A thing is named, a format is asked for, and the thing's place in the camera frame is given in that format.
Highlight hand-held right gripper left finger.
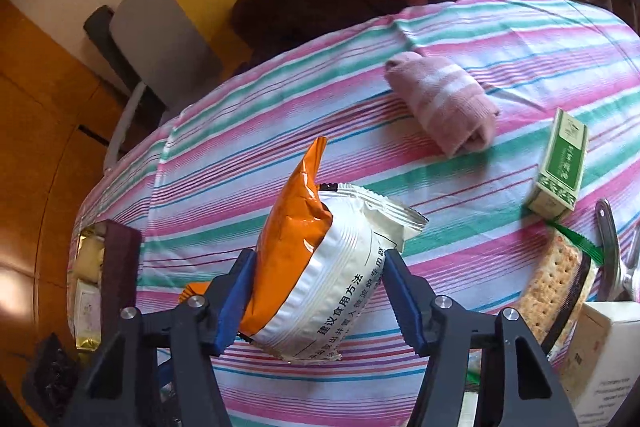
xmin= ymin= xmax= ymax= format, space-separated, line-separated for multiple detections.
xmin=60 ymin=248 xmax=257 ymax=427

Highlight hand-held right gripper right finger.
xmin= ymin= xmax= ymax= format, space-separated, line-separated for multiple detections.
xmin=382 ymin=249 xmax=581 ymax=427

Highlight orange and white snack bag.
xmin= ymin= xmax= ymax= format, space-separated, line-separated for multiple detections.
xmin=181 ymin=137 xmax=430 ymax=363

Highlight dark maroon storage box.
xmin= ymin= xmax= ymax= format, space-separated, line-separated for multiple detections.
xmin=97 ymin=219 xmax=143 ymax=358

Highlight pink striped sock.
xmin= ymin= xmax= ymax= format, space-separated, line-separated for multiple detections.
xmin=384 ymin=52 xmax=502 ymax=158

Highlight small green and cream box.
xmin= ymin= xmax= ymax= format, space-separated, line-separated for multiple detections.
xmin=527 ymin=108 xmax=590 ymax=222

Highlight white patterned packet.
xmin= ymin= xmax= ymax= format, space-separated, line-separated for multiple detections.
xmin=72 ymin=279 xmax=106 ymax=353

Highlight cracker packet with green ribbon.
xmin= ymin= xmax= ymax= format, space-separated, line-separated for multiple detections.
xmin=512 ymin=219 xmax=606 ymax=358

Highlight dark cloth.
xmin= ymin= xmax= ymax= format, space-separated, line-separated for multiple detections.
xmin=22 ymin=332 xmax=81 ymax=418

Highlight white cardboard box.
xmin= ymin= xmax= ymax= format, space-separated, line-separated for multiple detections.
xmin=557 ymin=299 xmax=640 ymax=427

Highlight striped tablecloth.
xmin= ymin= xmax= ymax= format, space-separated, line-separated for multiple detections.
xmin=67 ymin=0 xmax=640 ymax=427

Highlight white metal tube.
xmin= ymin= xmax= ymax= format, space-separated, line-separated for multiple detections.
xmin=102 ymin=82 xmax=148 ymax=172

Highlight metal hand tool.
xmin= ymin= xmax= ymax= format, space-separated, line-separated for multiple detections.
xmin=595 ymin=199 xmax=640 ymax=303

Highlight grey floor mat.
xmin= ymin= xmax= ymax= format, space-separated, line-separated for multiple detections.
xmin=110 ymin=0 xmax=226 ymax=108

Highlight black chair armrest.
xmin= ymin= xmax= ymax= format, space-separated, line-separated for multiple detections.
xmin=84 ymin=5 xmax=166 ymax=118

